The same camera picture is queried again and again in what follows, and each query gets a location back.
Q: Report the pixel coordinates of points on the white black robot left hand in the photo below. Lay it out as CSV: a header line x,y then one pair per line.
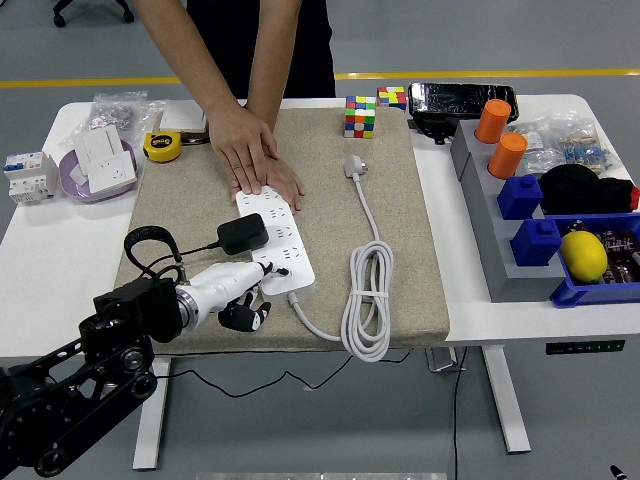
x,y
225,285

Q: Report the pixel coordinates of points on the person's left hand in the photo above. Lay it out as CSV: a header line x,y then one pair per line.
x,y
290,185

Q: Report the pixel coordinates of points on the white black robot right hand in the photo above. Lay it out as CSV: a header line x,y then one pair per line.
x,y
618,474

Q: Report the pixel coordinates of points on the person's right hand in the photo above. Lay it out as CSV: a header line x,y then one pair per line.
x,y
244,145

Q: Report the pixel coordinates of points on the black plug adapter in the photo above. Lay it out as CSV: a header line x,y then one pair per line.
x,y
242,234

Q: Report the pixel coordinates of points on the white power strip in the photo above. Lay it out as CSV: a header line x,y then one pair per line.
x,y
295,260

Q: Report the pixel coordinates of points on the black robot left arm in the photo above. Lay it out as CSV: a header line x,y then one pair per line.
x,y
50,415

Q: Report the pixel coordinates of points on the person's left forearm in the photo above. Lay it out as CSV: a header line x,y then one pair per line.
x,y
275,50

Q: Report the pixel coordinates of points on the person's right forearm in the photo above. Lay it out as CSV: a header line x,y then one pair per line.
x,y
190,55

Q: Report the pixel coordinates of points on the dark shiny metal piece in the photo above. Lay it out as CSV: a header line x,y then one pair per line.
x,y
195,138

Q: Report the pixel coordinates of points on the grey-brown mat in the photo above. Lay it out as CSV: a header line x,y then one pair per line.
x,y
325,225

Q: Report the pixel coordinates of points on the yellow tape measure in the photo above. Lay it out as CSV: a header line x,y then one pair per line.
x,y
162,147

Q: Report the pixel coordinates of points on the large colourful puzzle cube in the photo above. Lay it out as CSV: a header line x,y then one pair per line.
x,y
360,117

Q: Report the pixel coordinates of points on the person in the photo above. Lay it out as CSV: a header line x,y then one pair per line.
x,y
310,40

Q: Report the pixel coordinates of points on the plastic bag of metal parts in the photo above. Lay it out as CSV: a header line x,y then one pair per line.
x,y
117,117

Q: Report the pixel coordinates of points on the black table control panel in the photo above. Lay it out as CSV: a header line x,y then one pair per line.
x,y
585,347

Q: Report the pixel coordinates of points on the white table leg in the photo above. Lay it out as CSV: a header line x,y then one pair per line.
x,y
507,400
152,425

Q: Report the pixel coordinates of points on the small colourful puzzle cube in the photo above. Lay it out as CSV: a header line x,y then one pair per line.
x,y
391,97

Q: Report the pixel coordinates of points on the white socket back panel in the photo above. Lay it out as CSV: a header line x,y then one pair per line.
x,y
97,145

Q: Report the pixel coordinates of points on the purple plate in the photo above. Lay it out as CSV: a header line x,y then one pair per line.
x,y
75,187

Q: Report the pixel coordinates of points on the blue plastic bin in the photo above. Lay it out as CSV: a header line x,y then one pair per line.
x,y
575,295

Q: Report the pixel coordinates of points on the black glossy phone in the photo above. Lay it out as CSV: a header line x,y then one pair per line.
x,y
462,100

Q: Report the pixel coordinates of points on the black office chair base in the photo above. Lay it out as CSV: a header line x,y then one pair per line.
x,y
95,7

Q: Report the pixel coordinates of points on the orange cylinder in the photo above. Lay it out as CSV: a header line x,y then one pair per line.
x,y
492,120
507,155

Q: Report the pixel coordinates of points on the white circuit breaker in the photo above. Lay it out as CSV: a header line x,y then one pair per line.
x,y
27,177

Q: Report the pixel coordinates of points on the yellow lemon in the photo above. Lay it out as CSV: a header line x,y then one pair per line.
x,y
584,257

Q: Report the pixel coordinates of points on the grey stepped block base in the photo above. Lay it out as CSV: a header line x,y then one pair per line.
x,y
500,270

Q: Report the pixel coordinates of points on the blue square block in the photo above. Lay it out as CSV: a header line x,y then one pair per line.
x,y
520,197
535,242

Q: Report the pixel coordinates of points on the clear bag of small parts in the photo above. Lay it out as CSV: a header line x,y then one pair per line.
x,y
537,150

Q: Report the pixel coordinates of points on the black cloth with red patch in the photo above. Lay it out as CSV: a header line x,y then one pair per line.
x,y
575,187

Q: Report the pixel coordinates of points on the plastic bag of clips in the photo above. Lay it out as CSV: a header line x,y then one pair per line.
x,y
590,147

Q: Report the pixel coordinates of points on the white flat switch plate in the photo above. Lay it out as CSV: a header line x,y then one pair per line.
x,y
182,119

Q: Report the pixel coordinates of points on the white wall socket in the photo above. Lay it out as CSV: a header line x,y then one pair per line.
x,y
115,174

